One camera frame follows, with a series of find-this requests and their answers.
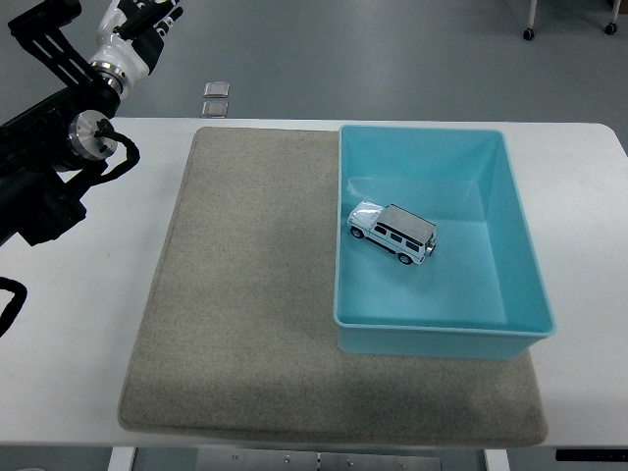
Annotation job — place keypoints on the beige felt mat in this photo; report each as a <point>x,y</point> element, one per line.
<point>235,319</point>

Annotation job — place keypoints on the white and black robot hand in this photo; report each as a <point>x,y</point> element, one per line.
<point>122,51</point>

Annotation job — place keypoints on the white toy car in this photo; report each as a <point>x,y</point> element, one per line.
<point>402,228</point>

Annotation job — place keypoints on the silver floor socket plate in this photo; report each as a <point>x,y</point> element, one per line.
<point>215,108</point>
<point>217,89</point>

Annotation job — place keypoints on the grey metal plate with screws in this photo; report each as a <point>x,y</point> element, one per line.
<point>319,461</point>

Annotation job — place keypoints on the black table control panel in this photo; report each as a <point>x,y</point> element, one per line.
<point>591,455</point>

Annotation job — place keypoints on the blue plastic box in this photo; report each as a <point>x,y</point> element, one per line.
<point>441,294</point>

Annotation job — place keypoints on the white table leg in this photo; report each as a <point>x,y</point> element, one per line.
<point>120,460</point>
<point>496,461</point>

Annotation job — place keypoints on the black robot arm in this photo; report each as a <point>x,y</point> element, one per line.
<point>34,196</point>

